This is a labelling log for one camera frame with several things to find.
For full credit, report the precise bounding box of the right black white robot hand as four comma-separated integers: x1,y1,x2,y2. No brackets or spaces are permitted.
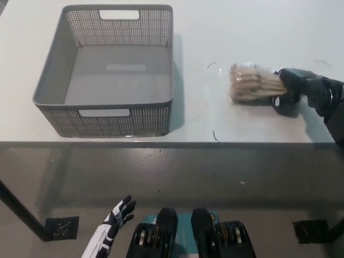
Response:
270,68,333,117

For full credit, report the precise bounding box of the grey perforated plastic basket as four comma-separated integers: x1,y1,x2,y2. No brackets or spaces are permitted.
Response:
32,4,174,138

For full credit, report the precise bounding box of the clear bag of wooden forks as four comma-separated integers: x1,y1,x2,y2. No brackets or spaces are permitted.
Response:
230,62,287,104

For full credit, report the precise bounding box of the black metal table leg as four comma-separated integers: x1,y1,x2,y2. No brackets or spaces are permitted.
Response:
0,179,52,242

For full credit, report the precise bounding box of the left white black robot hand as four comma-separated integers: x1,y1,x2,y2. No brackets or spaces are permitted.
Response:
80,195,137,258

